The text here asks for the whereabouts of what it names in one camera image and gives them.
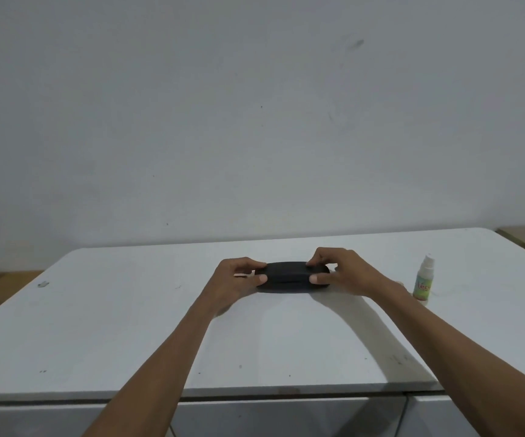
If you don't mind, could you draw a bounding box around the person's left hand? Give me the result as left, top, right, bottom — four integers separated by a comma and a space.
202, 257, 269, 317

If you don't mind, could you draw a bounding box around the person's right forearm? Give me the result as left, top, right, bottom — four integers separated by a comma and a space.
372, 282, 525, 437

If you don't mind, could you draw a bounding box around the black glasses case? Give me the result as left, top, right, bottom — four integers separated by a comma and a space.
254, 261, 331, 293

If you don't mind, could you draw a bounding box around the small white dropper bottle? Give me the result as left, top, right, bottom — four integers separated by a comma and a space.
412, 254, 435, 306

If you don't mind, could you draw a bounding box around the person's right hand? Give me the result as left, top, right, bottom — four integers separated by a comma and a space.
306, 247, 393, 300

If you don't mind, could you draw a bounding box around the person's left forearm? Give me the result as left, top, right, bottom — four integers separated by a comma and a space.
82, 297, 220, 437

